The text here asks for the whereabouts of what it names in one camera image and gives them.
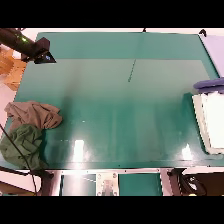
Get purple T-shirt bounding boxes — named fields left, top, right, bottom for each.
left=193, top=76, right=224, bottom=95

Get brown garment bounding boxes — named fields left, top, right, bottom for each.
left=4, top=100, right=64, bottom=132

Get dark green garment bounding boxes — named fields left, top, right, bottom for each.
left=0, top=123, right=50, bottom=172

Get white folded garment stack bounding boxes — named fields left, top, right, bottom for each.
left=191, top=91, right=224, bottom=156

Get brown cardboard box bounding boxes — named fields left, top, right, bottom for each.
left=0, top=44, right=28, bottom=92

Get silver frame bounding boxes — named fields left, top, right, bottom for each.
left=42, top=167, right=188, bottom=197

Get black cable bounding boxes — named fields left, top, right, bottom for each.
left=0, top=123, right=39, bottom=196

